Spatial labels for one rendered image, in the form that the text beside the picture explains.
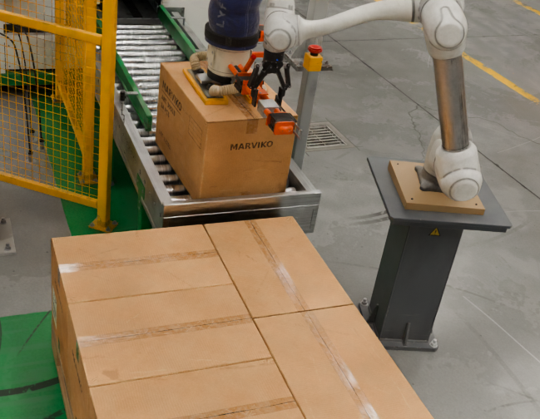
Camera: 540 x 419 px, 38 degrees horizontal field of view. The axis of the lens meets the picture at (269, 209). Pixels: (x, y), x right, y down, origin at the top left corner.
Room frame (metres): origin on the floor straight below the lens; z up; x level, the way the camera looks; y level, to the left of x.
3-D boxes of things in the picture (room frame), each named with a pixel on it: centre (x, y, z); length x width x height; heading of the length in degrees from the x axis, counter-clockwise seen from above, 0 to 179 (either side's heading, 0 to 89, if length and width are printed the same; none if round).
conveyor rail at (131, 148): (3.75, 0.91, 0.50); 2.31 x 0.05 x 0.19; 26
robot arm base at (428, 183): (2.93, -0.67, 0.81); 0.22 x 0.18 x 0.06; 4
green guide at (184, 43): (4.33, 0.53, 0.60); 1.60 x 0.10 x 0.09; 26
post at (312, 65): (3.57, -0.09, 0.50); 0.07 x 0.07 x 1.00; 26
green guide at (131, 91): (4.09, 1.01, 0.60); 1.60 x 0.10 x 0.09; 26
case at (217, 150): (3.15, 0.26, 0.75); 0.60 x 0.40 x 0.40; 29
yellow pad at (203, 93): (3.11, 0.35, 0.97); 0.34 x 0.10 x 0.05; 26
